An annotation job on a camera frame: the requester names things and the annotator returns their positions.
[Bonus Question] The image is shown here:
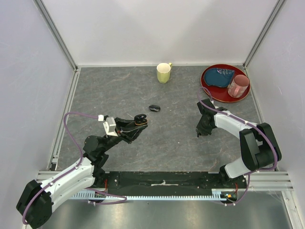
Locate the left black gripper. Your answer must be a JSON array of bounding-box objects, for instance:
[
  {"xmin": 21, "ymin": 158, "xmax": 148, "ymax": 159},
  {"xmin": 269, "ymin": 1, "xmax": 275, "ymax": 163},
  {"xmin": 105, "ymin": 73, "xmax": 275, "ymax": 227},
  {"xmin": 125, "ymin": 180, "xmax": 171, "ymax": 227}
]
[{"xmin": 101, "ymin": 117, "xmax": 148, "ymax": 153}]

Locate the black earbud charging case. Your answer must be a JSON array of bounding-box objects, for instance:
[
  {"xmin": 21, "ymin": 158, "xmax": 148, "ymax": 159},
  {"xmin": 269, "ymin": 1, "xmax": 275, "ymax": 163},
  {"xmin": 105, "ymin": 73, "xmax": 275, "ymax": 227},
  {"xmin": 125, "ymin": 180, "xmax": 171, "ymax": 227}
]
[{"xmin": 148, "ymin": 104, "xmax": 161, "ymax": 112}]

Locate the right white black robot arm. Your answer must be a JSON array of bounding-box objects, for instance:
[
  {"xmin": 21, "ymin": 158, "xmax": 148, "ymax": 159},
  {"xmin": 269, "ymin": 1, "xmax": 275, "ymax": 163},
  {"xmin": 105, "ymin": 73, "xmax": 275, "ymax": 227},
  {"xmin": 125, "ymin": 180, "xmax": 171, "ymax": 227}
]
[{"xmin": 196, "ymin": 99, "xmax": 282, "ymax": 188}]

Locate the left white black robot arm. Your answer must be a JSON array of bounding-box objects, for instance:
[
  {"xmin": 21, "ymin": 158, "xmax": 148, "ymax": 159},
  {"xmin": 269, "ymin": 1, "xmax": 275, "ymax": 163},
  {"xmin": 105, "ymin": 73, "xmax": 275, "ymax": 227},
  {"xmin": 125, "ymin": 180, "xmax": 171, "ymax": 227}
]
[{"xmin": 16, "ymin": 114, "xmax": 148, "ymax": 229}]

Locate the red round tray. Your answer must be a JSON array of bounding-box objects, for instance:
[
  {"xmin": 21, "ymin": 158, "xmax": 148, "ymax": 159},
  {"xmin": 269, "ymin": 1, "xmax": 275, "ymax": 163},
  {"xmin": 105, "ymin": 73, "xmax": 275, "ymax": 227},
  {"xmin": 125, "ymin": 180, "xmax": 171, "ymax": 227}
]
[{"xmin": 201, "ymin": 64, "xmax": 251, "ymax": 103}]

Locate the pink patterned cup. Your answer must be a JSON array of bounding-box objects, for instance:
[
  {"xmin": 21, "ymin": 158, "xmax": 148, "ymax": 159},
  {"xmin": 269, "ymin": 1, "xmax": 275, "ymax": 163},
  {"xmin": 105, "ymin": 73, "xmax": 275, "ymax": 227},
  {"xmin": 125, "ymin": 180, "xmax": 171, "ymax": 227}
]
[{"xmin": 228, "ymin": 74, "xmax": 250, "ymax": 98}]

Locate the blue ceramic plate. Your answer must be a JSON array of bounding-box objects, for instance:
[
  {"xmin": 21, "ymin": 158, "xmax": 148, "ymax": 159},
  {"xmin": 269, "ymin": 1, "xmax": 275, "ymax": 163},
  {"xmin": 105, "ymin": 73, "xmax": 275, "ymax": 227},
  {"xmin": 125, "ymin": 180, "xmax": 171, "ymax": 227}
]
[{"xmin": 203, "ymin": 68, "xmax": 235, "ymax": 88}]

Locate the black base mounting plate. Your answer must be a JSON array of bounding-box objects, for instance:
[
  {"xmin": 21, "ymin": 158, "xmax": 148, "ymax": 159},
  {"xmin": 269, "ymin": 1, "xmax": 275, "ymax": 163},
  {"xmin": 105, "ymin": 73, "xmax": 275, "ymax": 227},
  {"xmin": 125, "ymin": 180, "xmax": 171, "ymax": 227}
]
[{"xmin": 92, "ymin": 171, "xmax": 246, "ymax": 196}]

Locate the yellow green mug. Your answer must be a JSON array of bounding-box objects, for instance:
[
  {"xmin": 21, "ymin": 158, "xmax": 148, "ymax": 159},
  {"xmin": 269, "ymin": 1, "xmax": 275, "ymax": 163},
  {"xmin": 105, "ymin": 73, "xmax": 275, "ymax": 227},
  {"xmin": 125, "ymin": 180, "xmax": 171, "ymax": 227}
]
[{"xmin": 156, "ymin": 62, "xmax": 172, "ymax": 83}]

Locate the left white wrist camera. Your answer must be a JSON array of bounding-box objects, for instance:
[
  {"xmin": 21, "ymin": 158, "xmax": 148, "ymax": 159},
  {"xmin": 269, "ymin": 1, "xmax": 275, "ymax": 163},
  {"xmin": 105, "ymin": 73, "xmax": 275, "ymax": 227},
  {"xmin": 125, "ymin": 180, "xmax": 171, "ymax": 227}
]
[{"xmin": 98, "ymin": 114, "xmax": 118, "ymax": 137}]

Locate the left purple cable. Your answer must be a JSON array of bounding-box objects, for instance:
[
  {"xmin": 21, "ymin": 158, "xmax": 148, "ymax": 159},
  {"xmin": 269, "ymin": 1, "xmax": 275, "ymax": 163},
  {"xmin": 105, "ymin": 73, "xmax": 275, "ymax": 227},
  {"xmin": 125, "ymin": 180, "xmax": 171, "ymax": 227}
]
[{"xmin": 22, "ymin": 112, "xmax": 128, "ymax": 225}]

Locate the light blue cable duct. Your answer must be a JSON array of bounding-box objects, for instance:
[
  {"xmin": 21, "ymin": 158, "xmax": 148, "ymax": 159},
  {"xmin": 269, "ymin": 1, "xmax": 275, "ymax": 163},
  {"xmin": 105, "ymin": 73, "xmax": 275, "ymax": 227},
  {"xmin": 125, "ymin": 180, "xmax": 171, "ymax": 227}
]
[{"xmin": 70, "ymin": 189, "xmax": 237, "ymax": 203}]

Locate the right aluminium frame post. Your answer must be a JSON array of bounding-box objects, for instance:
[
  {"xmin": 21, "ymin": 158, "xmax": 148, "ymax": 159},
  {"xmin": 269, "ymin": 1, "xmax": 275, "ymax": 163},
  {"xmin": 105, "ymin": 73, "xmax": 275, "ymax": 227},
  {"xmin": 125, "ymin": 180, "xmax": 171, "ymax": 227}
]
[{"xmin": 243, "ymin": 0, "xmax": 286, "ymax": 70}]

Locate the aluminium frame post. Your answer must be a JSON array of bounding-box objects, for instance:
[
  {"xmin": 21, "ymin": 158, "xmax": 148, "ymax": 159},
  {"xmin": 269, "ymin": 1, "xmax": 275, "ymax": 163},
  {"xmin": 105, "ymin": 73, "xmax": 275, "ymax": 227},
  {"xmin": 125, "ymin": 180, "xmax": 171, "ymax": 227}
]
[
  {"xmin": 33, "ymin": 0, "xmax": 78, "ymax": 71},
  {"xmin": 243, "ymin": 0, "xmax": 286, "ymax": 70}
]

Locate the left aluminium frame post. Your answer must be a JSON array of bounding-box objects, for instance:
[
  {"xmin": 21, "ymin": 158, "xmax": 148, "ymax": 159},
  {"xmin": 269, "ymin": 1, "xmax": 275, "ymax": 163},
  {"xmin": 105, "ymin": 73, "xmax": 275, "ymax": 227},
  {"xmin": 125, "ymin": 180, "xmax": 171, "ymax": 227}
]
[{"xmin": 33, "ymin": 0, "xmax": 78, "ymax": 71}]

